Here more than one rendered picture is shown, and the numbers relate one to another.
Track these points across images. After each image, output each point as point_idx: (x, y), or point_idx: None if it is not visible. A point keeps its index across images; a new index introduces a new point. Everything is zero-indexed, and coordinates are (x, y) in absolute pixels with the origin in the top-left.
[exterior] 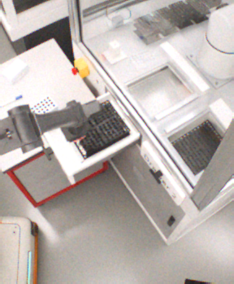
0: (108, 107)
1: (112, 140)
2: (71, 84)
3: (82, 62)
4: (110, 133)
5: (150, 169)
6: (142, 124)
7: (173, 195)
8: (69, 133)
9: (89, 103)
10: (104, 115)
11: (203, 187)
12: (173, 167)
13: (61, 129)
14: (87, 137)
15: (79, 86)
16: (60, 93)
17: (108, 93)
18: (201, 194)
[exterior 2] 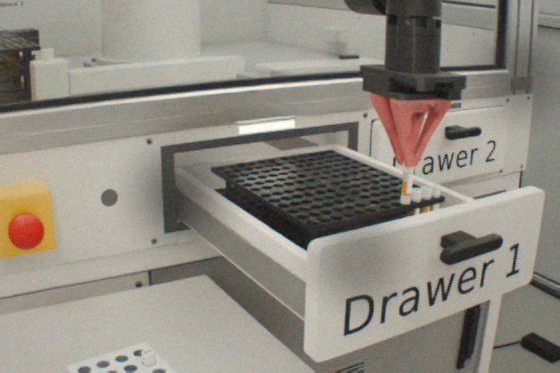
0: (245, 167)
1: (370, 166)
2: (25, 334)
3: (14, 186)
4: (347, 166)
5: (450, 131)
6: (350, 78)
7: (489, 152)
8: (440, 73)
9: None
10: (278, 172)
11: None
12: (457, 72)
13: (429, 79)
14: (371, 192)
15: (50, 318)
16: (59, 365)
17: (183, 171)
18: (524, 27)
